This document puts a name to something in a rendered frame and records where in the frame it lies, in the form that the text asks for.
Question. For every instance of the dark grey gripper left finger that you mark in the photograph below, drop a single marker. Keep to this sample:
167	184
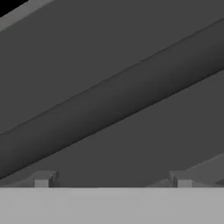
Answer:
43	178

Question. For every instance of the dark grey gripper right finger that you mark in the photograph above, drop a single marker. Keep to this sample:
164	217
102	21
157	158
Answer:
183	179

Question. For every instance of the dark grey dishwasher door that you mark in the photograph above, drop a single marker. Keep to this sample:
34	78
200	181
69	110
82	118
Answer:
87	43

